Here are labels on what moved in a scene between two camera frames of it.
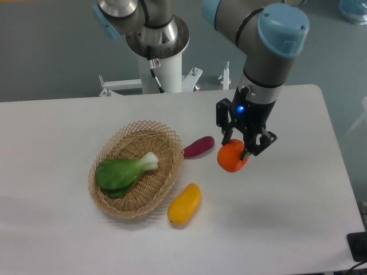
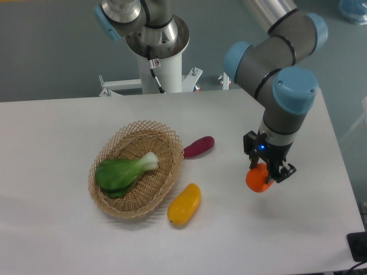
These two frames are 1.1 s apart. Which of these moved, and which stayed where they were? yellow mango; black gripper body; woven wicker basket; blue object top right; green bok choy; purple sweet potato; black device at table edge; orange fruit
Moved: orange fruit; black gripper body
Stayed: green bok choy; blue object top right; black device at table edge; woven wicker basket; purple sweet potato; yellow mango
